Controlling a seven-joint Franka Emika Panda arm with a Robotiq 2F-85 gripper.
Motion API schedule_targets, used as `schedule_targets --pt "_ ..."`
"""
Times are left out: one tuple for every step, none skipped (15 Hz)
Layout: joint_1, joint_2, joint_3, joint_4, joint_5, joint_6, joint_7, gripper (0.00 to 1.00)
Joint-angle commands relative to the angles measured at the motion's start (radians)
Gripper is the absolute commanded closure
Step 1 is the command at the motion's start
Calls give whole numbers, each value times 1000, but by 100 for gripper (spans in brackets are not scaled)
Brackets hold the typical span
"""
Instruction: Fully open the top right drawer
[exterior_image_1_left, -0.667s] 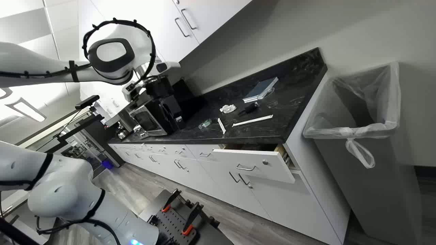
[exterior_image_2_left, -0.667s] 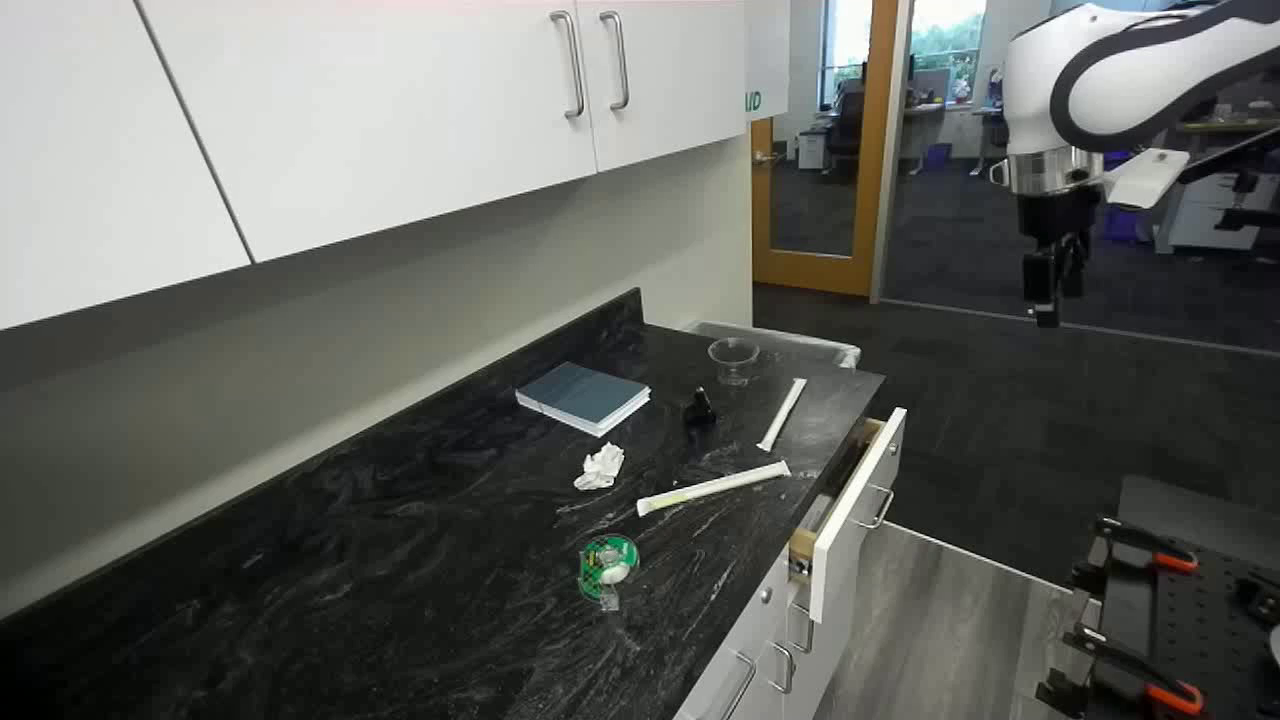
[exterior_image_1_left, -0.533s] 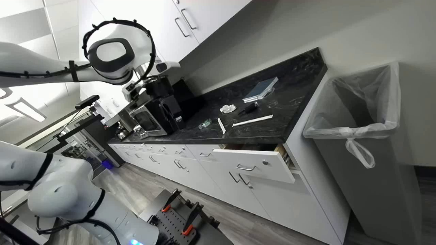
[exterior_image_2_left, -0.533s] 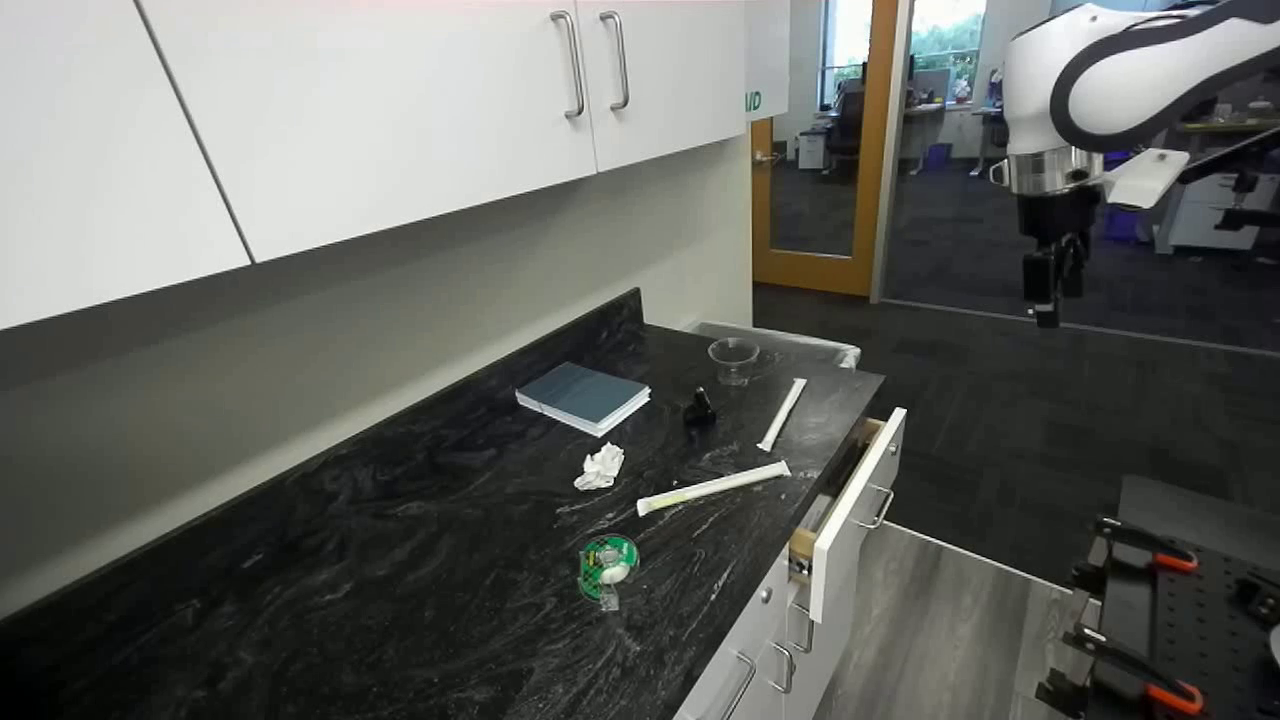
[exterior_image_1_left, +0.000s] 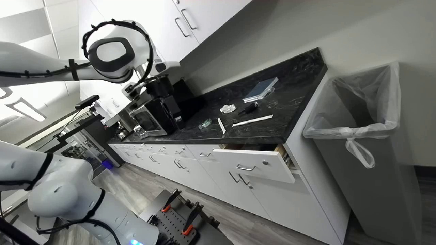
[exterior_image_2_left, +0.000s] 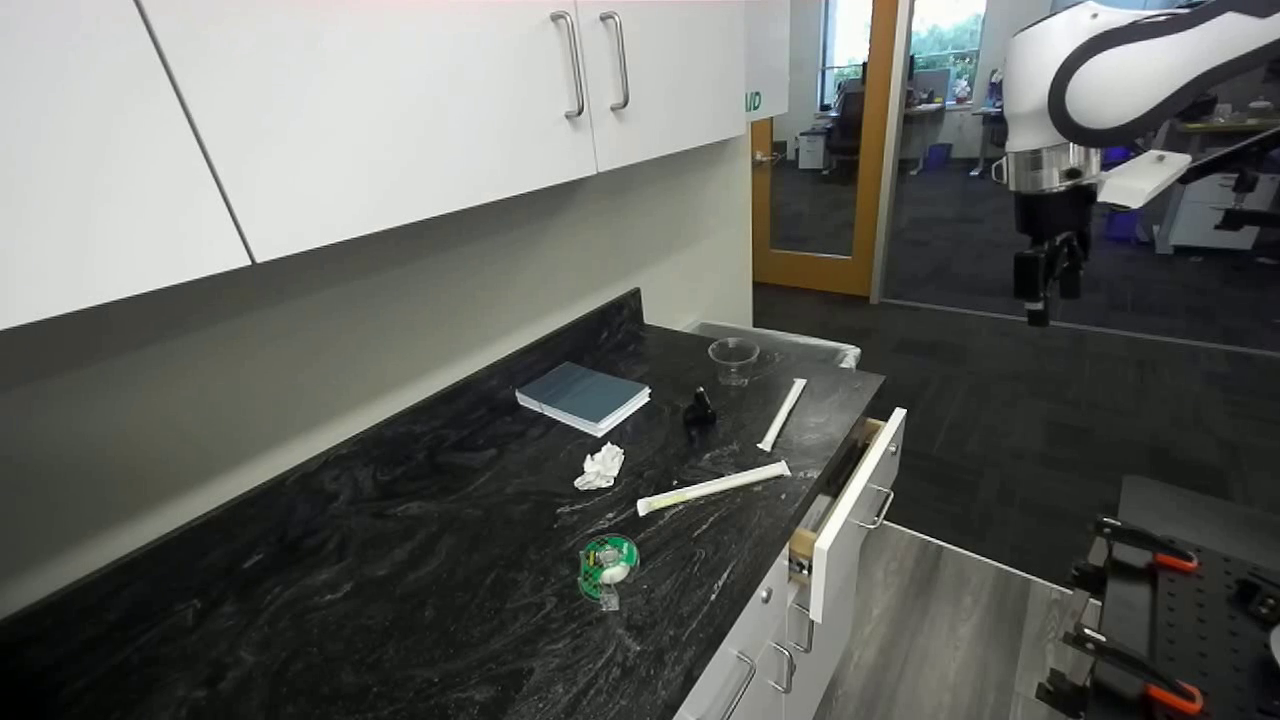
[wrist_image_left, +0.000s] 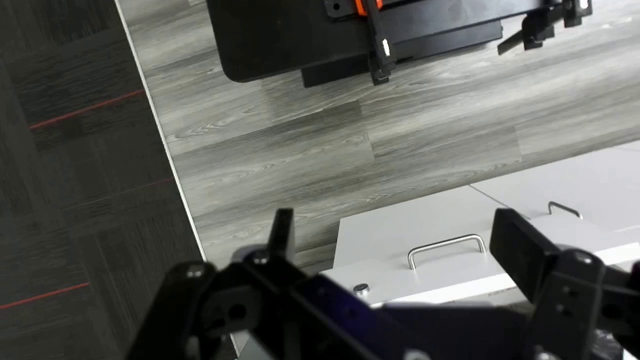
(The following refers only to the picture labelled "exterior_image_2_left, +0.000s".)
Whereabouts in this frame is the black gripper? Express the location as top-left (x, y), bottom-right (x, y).
top-left (1009, 183), bottom-right (1098, 333)

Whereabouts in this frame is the white drawer with wooden sides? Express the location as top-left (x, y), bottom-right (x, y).
top-left (783, 405), bottom-right (910, 629)

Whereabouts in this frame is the short white stick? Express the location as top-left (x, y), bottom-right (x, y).
top-left (751, 376), bottom-right (812, 457)

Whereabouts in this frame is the small black bottle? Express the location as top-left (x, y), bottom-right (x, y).
top-left (680, 383), bottom-right (723, 453)

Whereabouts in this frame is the black perforated board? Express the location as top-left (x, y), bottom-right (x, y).
top-left (1034, 473), bottom-right (1280, 720)

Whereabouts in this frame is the long white tube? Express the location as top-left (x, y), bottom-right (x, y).
top-left (632, 457), bottom-right (794, 523)

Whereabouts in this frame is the narrow white cabinet door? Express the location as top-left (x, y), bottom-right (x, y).
top-left (570, 0), bottom-right (751, 177)

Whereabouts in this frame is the white base cabinet with drawers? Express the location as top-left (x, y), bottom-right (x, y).
top-left (668, 453), bottom-right (907, 720)

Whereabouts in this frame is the crumpled white tissue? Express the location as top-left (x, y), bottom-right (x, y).
top-left (570, 440), bottom-right (632, 497)

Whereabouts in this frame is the green tape roll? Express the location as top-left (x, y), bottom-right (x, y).
top-left (570, 534), bottom-right (642, 602)

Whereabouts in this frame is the wide white cabinet door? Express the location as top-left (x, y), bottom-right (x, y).
top-left (135, 0), bottom-right (598, 270)

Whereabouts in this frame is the wooden door frame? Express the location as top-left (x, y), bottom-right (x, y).
top-left (749, 0), bottom-right (910, 303)

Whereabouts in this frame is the black clamp with orange handle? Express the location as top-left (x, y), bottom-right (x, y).
top-left (1089, 514), bottom-right (1202, 581)
top-left (1034, 619), bottom-right (1211, 720)

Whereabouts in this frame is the silver cabinet door handle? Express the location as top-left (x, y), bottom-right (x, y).
top-left (596, 9), bottom-right (636, 119)
top-left (548, 9), bottom-right (592, 129)

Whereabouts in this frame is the white cabinet door without handle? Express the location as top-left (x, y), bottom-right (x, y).
top-left (0, 0), bottom-right (254, 335)

